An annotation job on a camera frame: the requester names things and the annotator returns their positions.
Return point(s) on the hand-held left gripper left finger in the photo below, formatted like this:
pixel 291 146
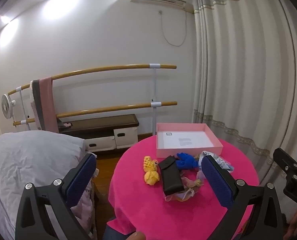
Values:
pixel 80 178

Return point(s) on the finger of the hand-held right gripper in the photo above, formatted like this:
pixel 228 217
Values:
pixel 286 162

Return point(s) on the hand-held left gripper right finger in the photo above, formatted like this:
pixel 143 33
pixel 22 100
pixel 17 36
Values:
pixel 218 183

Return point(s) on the blue printed cloth bag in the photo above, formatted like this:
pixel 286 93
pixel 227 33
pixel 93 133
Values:
pixel 224 163

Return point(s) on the pink cardboard box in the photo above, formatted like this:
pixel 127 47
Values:
pixel 186 140

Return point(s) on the yellow crocheted pouch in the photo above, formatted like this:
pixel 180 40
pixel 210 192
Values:
pixel 152 175

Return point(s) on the pink patterned quilt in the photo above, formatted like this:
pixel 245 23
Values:
pixel 84 210

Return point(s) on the blue crocheted item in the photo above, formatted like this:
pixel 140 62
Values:
pixel 186 162

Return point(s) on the black pouch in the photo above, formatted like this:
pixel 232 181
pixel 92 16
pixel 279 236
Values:
pixel 171 177

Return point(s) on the small pink item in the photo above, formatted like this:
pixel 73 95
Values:
pixel 68 124

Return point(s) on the dark wooden storage bench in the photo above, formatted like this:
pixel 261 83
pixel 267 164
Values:
pixel 101 126

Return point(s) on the dark grey cloth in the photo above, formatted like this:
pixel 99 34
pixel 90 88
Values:
pixel 61 124

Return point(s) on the person's leg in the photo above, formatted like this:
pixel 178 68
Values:
pixel 118 233

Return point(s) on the round table, pink cloth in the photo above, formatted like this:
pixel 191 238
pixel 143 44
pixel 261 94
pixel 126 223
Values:
pixel 143 210

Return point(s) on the pink towel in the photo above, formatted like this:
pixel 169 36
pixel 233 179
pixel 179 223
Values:
pixel 48 102

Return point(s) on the grey and white towel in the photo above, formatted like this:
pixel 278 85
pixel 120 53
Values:
pixel 34 100

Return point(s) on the cream patterned curtain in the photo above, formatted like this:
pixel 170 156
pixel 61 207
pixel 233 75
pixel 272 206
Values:
pixel 246 67

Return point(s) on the small white fan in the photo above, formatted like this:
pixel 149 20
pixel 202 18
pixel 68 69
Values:
pixel 6 106

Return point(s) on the wooden ballet barre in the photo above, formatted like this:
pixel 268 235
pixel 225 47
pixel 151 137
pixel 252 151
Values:
pixel 113 68

